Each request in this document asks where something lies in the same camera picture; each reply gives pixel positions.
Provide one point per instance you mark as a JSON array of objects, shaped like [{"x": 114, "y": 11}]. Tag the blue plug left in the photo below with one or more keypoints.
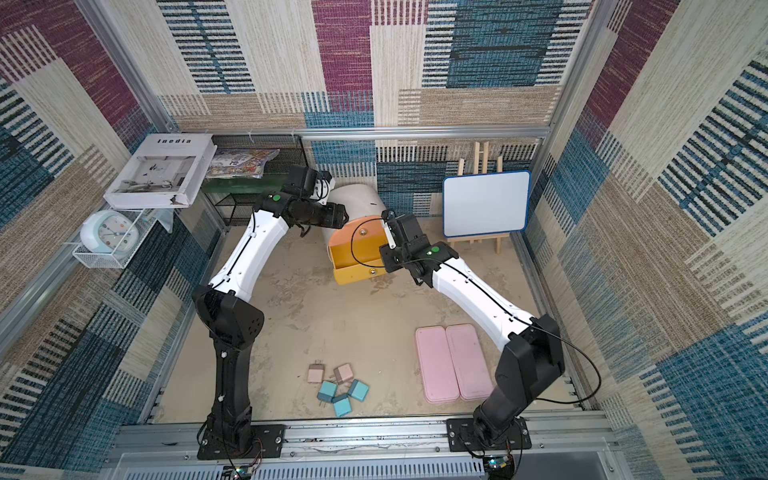
[{"x": 327, "y": 391}]

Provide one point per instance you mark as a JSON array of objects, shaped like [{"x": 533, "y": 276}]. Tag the white magazine box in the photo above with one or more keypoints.
[{"x": 165, "y": 172}]

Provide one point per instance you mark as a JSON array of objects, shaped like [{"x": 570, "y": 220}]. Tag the blue framed whiteboard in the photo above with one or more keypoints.
[{"x": 515, "y": 190}]

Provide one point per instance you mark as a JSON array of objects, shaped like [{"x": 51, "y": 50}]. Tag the wooden easel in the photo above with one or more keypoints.
[{"x": 471, "y": 201}]

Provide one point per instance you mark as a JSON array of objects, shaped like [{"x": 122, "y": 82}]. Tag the blue plug middle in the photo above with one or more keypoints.
[{"x": 341, "y": 405}]

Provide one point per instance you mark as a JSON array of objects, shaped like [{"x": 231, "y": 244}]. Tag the white round drawer cabinet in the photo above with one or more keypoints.
[{"x": 360, "y": 200}]

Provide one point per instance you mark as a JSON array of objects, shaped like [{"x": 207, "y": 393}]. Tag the colourful snack bag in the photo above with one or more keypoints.
[{"x": 240, "y": 163}]

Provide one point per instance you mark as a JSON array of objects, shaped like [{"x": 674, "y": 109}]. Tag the pink case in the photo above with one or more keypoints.
[{"x": 452, "y": 364}]

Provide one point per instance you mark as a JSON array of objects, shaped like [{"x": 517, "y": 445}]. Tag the clear wire basket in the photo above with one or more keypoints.
[{"x": 144, "y": 219}]

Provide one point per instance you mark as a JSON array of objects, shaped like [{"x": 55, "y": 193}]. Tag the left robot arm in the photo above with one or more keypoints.
[{"x": 223, "y": 305}]

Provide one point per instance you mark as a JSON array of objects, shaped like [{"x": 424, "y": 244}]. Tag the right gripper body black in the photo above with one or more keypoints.
[{"x": 390, "y": 222}]

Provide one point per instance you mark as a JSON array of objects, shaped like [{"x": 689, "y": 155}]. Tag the pink plug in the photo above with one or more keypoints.
[
  {"x": 343, "y": 373},
  {"x": 316, "y": 373}
]

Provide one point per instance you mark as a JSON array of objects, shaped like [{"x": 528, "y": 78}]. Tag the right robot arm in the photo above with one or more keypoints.
[{"x": 531, "y": 349}]

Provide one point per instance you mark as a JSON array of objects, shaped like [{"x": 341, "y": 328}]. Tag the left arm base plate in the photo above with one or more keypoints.
[{"x": 255, "y": 441}]

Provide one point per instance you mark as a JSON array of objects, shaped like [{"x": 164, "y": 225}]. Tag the blue plug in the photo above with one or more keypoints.
[
  {"x": 327, "y": 391},
  {"x": 358, "y": 390},
  {"x": 341, "y": 405}
]

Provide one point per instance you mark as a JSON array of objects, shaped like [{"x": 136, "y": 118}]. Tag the green book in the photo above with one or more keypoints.
[{"x": 244, "y": 185}]

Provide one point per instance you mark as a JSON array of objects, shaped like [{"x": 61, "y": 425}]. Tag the white alarm clock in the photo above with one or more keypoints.
[{"x": 109, "y": 232}]

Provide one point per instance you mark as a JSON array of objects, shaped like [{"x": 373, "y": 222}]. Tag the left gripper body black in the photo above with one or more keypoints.
[{"x": 322, "y": 216}]

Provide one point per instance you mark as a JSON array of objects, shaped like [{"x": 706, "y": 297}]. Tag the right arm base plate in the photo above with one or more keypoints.
[{"x": 466, "y": 435}]

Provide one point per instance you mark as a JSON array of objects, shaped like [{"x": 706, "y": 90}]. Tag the yellow drawer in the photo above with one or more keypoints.
[{"x": 356, "y": 257}]

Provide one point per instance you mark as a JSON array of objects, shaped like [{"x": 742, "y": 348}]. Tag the blue plug right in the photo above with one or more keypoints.
[{"x": 358, "y": 390}]

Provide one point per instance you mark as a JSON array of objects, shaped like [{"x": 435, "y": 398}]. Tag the black wire shelf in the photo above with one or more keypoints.
[{"x": 234, "y": 208}]

